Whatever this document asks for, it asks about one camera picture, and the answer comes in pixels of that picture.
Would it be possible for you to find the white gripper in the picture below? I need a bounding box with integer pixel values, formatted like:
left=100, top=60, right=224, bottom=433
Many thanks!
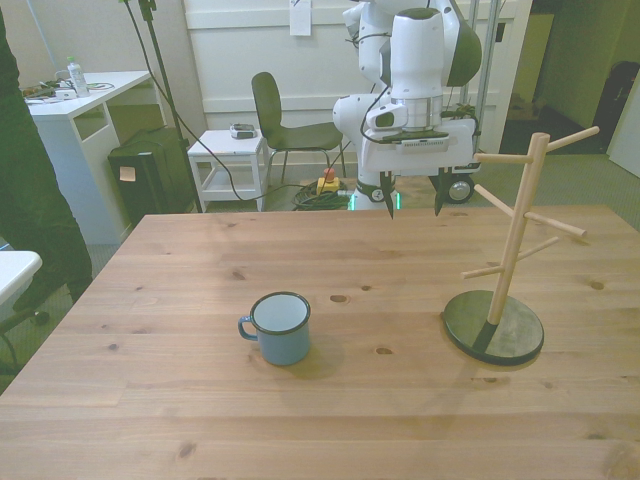
left=360, top=117, right=477, bottom=221

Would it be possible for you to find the blue enamel mug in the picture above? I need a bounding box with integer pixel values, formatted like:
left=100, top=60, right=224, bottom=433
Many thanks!
left=237, top=291, right=312, bottom=367

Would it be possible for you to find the wooden mug tree stand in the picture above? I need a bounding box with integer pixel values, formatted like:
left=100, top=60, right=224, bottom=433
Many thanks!
left=440, top=125, right=600, bottom=369

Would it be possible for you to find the white wheeled cart with electronics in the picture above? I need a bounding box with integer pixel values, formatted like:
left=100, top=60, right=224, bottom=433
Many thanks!
left=439, top=99, right=482, bottom=206

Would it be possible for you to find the yellow emergency stop button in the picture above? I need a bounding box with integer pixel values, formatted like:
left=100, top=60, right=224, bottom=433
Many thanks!
left=317, top=168, right=342, bottom=196

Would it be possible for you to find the cardboard box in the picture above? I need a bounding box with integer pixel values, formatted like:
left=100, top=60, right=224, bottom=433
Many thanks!
left=507, top=93, right=546, bottom=121

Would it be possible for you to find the dark plastic chair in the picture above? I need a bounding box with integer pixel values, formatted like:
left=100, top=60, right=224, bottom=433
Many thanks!
left=250, top=71, right=346, bottom=186

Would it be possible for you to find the white wooden stool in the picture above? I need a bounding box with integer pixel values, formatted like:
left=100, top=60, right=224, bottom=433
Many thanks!
left=187, top=128, right=269, bottom=214

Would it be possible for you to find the white paper sheet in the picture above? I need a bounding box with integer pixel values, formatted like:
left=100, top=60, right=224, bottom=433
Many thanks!
left=289, top=0, right=312, bottom=37

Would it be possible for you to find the black hard case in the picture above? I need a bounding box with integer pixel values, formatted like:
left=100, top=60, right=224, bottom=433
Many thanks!
left=107, top=127, right=196, bottom=226

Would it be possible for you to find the clear plastic bottle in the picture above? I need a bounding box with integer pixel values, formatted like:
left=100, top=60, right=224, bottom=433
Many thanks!
left=66, top=55, right=91, bottom=99

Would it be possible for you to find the white desk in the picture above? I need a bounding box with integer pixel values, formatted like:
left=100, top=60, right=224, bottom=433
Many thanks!
left=19, top=69, right=166, bottom=246

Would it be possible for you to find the person in dark clothes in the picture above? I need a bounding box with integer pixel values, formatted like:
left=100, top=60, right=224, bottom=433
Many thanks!
left=0, top=9, right=94, bottom=311

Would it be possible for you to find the white rounded table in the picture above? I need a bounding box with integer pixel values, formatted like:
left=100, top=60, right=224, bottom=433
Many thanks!
left=0, top=249, right=42, bottom=307

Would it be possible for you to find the grey wrist camera black mount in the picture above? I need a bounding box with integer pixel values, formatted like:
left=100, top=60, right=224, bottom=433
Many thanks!
left=374, top=127, right=450, bottom=150

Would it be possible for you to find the coiled cables bundle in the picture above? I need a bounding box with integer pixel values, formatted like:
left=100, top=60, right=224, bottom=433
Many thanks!
left=292, top=182, right=351, bottom=211

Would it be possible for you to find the silver aluminium frame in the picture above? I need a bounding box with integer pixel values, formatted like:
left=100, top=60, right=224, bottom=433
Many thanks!
left=462, top=0, right=501, bottom=154

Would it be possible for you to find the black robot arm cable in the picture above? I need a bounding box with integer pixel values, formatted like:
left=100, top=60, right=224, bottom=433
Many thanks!
left=344, top=19, right=396, bottom=146

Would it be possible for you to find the long black cable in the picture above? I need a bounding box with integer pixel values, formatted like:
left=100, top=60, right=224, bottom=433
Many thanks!
left=119, top=0, right=351, bottom=204

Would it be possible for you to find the black camera tripod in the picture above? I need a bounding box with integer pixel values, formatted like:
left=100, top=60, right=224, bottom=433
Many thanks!
left=117, top=0, right=204, bottom=214

